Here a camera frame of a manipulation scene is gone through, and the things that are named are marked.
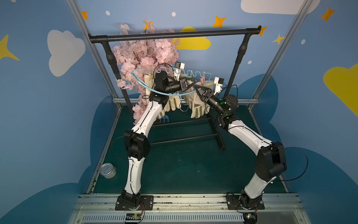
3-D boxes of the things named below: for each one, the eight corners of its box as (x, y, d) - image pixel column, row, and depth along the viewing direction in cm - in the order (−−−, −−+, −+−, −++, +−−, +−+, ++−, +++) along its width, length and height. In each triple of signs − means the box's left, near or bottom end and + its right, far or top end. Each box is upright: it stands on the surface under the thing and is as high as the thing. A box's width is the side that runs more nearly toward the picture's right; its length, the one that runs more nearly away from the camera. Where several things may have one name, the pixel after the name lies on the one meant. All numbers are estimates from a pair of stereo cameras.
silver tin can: (102, 178, 85) (97, 175, 79) (106, 166, 89) (102, 162, 84) (115, 178, 85) (111, 175, 79) (118, 166, 89) (114, 162, 84)
